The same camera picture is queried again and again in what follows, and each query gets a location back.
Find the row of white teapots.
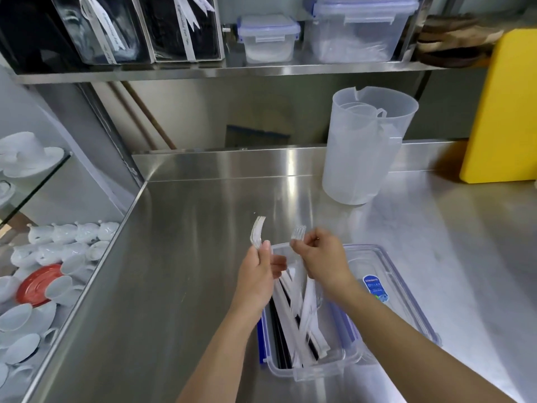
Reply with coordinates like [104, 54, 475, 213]
[26, 220, 121, 245]

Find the stainless steel shelf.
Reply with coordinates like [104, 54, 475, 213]
[0, 0, 489, 85]

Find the person's left forearm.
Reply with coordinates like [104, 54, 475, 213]
[176, 300, 274, 403]

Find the red saucer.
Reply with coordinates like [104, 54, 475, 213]
[16, 264, 64, 308]

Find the white ribbon label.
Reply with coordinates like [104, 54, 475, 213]
[173, 0, 215, 62]
[80, 0, 126, 64]

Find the pile of white cups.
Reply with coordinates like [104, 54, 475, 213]
[0, 241, 110, 403]

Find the glass shelf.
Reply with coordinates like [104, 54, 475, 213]
[0, 151, 73, 226]

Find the person's left hand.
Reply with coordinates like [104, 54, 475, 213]
[235, 242, 288, 308]

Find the person's right forearm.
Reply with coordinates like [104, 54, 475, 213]
[324, 273, 517, 403]

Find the large translucent measuring jug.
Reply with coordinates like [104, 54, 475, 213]
[322, 86, 420, 205]

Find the stack of wooden boards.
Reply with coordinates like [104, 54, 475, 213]
[416, 13, 505, 68]

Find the small clear blue-clip container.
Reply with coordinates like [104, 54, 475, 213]
[236, 14, 301, 64]

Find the clear lid with blue label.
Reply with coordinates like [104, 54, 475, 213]
[341, 244, 443, 350]

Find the small translucent measuring cup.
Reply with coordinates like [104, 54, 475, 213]
[339, 102, 387, 135]

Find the brown pipe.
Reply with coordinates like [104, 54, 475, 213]
[120, 81, 178, 151]

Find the yellow cutting board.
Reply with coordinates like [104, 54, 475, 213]
[459, 29, 537, 184]

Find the clear plastic storage box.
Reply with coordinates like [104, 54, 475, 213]
[259, 242, 371, 381]

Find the large clear blue-clip container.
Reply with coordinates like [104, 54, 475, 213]
[303, 0, 421, 64]

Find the black bin with clear front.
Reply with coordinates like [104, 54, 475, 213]
[140, 0, 226, 64]
[50, 0, 152, 66]

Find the person's right hand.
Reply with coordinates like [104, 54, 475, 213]
[290, 227, 358, 297]

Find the bundle of wrapped cutlery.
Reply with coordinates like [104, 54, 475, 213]
[268, 264, 332, 369]

